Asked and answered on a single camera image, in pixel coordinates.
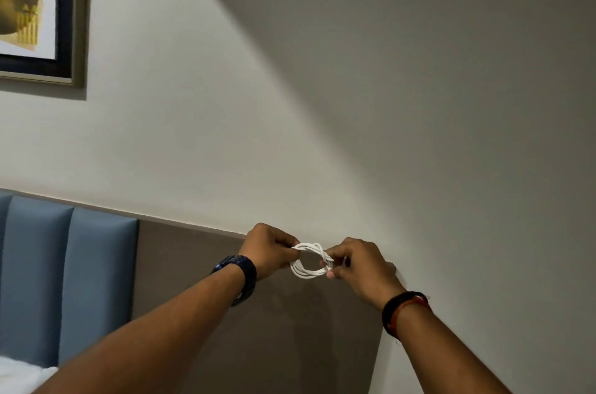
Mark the person's right forearm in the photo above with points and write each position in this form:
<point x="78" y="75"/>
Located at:
<point x="447" y="352"/>

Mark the dark blue wristwatch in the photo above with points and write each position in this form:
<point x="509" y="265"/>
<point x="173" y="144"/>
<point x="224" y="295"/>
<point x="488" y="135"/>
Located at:
<point x="242" y="277"/>

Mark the framed wall picture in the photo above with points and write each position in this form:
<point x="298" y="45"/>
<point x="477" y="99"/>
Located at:
<point x="39" y="12"/>

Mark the person's left fingers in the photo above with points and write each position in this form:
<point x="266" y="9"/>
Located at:
<point x="287" y="249"/>

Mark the person's right thumb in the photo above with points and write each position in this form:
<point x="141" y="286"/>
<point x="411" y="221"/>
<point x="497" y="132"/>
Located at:
<point x="336" y="273"/>

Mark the person's right hand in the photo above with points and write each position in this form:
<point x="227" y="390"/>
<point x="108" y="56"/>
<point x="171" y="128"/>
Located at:
<point x="365" y="270"/>

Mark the black and red wristband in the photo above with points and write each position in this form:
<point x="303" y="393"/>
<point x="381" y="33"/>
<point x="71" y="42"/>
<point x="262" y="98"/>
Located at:
<point x="403" y="310"/>

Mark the person's left forearm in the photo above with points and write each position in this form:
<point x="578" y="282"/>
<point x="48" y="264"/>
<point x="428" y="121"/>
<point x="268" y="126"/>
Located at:
<point x="153" y="340"/>

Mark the brown headboard panel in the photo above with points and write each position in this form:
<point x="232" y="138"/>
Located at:
<point x="279" y="328"/>

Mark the person's left hand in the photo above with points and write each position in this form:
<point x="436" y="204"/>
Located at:
<point x="265" y="249"/>

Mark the blue padded headboard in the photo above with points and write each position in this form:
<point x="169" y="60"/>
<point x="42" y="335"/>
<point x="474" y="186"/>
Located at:
<point x="56" y="286"/>

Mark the white bed sheet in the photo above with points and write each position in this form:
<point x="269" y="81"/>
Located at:
<point x="21" y="377"/>

